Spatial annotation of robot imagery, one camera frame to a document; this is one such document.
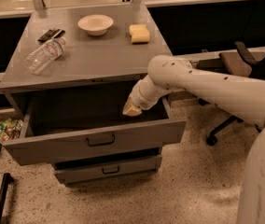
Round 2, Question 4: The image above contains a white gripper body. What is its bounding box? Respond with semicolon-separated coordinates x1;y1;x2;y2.
128;81;157;110

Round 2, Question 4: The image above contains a black metal stand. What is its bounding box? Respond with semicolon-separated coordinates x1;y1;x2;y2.
0;173;14;224

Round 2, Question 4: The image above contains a grey drawer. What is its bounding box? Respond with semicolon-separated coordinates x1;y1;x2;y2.
54;155;162;185
5;98;186;170

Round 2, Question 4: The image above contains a clear plastic water bottle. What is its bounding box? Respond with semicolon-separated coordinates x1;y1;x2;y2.
24;37;66;75

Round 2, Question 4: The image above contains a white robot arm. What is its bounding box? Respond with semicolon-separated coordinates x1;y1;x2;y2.
123;55;265;224

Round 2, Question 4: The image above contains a black office chair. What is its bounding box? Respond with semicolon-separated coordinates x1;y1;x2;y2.
195;40;265;147

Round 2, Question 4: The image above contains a yellow sponge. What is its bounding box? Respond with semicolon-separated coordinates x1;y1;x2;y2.
129;24;150;44

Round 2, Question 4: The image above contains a grey drawer cabinet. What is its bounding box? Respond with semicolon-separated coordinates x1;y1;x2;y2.
0;3;181;186

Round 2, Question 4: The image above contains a grey bottom drawer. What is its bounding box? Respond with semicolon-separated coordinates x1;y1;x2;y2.
54;155;162;185

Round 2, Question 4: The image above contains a grey top drawer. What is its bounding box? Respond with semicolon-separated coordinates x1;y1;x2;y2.
5;98;186;170

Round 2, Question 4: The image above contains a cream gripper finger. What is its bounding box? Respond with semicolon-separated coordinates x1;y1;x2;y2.
122;98;142;117

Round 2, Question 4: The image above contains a brown snack bag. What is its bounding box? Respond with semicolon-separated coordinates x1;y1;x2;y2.
3;126;21;141

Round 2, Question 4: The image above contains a white bowl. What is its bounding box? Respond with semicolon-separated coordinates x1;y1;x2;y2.
77;14;114;36

